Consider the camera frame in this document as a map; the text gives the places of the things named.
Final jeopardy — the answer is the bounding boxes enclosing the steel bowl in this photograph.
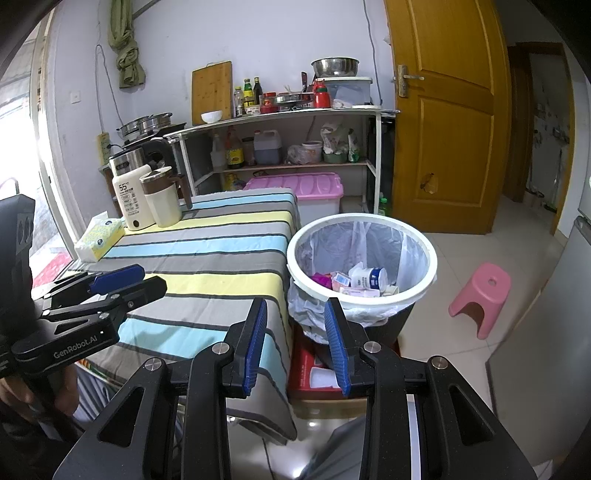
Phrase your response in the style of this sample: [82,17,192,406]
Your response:
[310,56,361,79]

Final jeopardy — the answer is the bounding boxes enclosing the wall cable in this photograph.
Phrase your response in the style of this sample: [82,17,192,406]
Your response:
[94,43,116,135]

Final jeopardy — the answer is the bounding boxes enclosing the red cardboard box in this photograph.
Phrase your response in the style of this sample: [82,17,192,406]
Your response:
[286,322,403,400]

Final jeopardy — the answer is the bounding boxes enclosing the yellow label oil bottle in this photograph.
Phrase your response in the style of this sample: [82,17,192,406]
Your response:
[225,126,246,169]

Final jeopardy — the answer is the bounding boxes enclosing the clear plastic bin liner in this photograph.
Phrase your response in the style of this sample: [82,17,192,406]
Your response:
[288,222,430,344]

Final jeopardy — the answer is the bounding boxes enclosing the stacked steel pots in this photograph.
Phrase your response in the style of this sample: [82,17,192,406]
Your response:
[115,113,174,140]

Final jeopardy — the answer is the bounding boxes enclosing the white electric kettle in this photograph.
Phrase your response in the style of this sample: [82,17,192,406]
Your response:
[109,138,174,232]

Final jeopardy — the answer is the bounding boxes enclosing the yellow wooden door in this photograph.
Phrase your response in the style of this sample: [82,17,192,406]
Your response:
[385,0,509,234]

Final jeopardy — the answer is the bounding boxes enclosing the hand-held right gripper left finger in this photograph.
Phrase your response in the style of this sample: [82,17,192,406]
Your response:
[53,297,269,480]

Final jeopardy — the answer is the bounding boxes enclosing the white rimmed trash can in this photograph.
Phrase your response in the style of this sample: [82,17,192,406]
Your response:
[286,213,439,343]

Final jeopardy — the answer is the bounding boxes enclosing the steel pan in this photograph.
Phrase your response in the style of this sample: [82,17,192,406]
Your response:
[272,93,315,112]

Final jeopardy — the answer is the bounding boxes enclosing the person's left hand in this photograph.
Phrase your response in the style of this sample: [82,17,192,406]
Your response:
[0,362,80,418]

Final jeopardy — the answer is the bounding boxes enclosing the wall power strip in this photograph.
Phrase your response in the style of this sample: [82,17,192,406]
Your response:
[95,131,111,167]

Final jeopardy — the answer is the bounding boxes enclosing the white yogurt cup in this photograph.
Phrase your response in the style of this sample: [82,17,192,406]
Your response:
[348,261,389,293]

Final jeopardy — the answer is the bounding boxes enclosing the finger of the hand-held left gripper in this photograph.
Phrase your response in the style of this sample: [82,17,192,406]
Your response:
[31,263,145,311]
[41,275,168,325]

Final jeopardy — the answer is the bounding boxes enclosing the striped tablecloth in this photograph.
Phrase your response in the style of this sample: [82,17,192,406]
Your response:
[74,189,301,445]

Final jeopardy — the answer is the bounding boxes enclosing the wooden cutting board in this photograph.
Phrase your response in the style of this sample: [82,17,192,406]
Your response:
[191,60,233,127]

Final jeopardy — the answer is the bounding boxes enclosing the bundle of plastic bags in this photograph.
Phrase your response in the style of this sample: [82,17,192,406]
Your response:
[320,122,361,156]

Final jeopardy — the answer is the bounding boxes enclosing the hanging green cloth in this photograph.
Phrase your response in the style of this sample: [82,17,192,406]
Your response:
[108,0,147,89]

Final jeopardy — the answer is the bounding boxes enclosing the white metal shelf rack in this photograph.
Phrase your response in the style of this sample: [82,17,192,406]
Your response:
[163,104,398,216]

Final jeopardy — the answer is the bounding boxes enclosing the tissue pack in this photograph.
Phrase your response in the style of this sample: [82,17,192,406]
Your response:
[73,212,127,263]

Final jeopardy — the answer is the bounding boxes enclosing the pink storage box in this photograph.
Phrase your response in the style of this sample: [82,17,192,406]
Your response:
[242,172,346,227]

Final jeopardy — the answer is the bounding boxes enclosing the beige brown lidded jug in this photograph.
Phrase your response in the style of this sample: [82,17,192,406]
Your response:
[139,165,194,229]

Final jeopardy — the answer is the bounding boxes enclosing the white plastic basin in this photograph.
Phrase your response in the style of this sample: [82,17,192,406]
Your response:
[316,76,374,107]

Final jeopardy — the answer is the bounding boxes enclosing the white plastic bottle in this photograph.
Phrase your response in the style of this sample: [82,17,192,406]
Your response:
[211,133,227,172]

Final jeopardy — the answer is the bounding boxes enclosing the pink plastic stool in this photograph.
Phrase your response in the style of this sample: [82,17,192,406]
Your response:
[448,263,513,340]

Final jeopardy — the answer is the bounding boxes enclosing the dark liquid plastic jug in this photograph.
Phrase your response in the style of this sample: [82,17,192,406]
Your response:
[252,130,283,166]

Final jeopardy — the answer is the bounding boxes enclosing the brass door handle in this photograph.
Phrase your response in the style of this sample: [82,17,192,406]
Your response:
[397,64,425,98]

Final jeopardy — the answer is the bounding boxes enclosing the green plastic basket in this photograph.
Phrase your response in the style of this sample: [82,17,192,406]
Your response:
[322,150,360,165]

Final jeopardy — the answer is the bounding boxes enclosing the red bottle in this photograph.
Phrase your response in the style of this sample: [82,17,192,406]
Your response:
[312,79,334,110]

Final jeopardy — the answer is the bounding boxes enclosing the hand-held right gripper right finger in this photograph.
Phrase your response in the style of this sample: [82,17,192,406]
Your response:
[322,297,539,480]

